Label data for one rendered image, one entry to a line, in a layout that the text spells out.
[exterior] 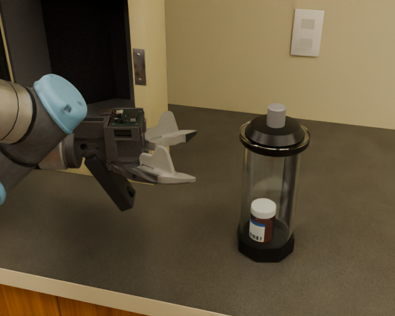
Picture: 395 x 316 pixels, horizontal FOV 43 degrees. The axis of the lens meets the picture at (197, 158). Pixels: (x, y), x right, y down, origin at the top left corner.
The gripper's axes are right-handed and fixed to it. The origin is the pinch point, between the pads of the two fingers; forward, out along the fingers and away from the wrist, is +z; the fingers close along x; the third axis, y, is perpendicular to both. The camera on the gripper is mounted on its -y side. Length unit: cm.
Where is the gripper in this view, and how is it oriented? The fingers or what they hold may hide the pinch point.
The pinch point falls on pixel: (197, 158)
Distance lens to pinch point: 79.9
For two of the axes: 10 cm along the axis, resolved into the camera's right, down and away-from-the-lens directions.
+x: 0.0, -5.0, 8.6
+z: 10.0, 0.1, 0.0
